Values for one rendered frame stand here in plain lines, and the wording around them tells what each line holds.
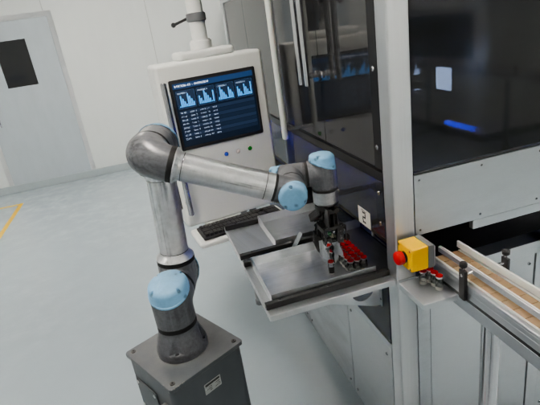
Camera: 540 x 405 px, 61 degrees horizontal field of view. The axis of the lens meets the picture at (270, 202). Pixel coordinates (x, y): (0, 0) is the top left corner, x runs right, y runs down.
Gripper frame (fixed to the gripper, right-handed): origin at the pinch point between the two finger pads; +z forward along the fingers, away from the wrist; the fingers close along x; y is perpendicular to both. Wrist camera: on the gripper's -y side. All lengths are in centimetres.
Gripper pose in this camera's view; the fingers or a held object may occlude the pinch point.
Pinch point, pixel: (329, 258)
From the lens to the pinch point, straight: 148.9
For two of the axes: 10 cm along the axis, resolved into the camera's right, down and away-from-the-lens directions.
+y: 2.7, 3.2, -9.1
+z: 1.4, 9.2, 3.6
